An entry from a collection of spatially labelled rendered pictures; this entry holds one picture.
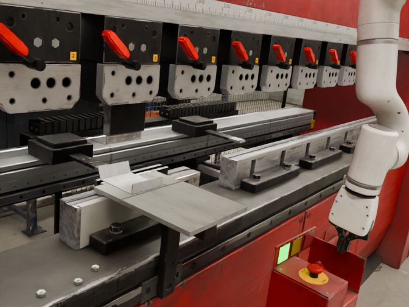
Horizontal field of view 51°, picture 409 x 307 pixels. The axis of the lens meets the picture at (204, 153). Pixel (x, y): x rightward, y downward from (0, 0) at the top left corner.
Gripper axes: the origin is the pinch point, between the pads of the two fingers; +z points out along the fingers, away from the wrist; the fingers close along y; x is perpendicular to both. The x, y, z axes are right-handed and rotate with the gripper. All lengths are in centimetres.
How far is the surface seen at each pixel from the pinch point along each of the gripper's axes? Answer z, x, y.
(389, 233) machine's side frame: 66, 171, -31
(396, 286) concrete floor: 86, 150, -13
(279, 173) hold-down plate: -3.0, 18.5, -33.2
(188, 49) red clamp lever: -42, -34, -32
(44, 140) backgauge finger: -14, -51, -60
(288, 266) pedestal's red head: 7.3, -10.8, -7.9
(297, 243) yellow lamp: 3.5, -4.7, -9.9
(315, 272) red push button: 4.4, -11.4, -0.6
